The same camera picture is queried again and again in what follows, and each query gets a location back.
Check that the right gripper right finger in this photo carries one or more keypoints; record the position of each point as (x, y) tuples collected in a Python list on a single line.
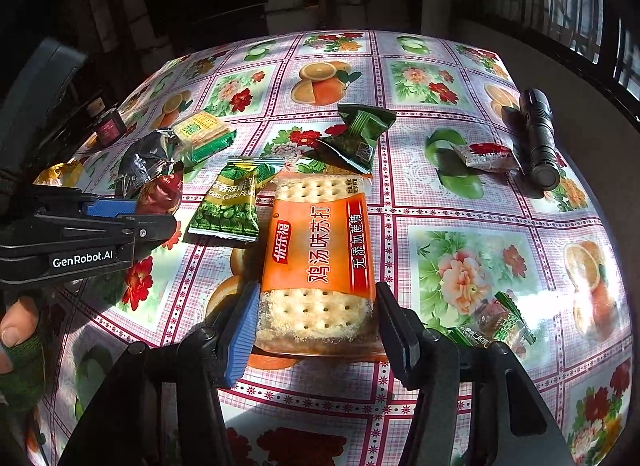
[(400, 330)]

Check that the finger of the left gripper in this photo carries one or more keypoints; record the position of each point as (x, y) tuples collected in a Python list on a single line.
[(150, 231), (109, 207)]

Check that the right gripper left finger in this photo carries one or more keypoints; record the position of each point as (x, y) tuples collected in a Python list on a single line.
[(235, 324)]

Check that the dark red brown snack packet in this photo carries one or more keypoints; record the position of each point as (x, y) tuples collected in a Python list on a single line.
[(161, 195)]

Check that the silver foil snack packet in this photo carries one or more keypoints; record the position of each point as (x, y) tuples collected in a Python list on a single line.
[(148, 158)]

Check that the green peas snack packet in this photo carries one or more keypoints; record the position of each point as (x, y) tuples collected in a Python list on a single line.
[(228, 210)]

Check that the small green candy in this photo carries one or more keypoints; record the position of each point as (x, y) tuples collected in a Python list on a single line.
[(495, 320)]

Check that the orange soda cracker pack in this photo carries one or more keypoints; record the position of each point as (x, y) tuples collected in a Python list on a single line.
[(318, 289)]

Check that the yellow green cracker pack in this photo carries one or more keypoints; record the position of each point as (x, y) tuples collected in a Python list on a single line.
[(202, 135)]

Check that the dark green triangular snack packet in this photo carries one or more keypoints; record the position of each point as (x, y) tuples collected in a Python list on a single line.
[(355, 140)]

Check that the person's left hand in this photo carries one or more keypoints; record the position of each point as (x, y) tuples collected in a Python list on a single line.
[(17, 325)]

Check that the gold rimmed white tray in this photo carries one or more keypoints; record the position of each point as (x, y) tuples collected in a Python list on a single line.
[(63, 175)]

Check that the dark jar with cork lid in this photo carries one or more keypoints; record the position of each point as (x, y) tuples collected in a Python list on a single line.
[(110, 127)]

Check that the small red white candy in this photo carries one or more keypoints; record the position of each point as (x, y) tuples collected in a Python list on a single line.
[(487, 157)]

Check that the black flashlight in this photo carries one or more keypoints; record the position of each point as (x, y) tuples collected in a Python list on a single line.
[(540, 148)]

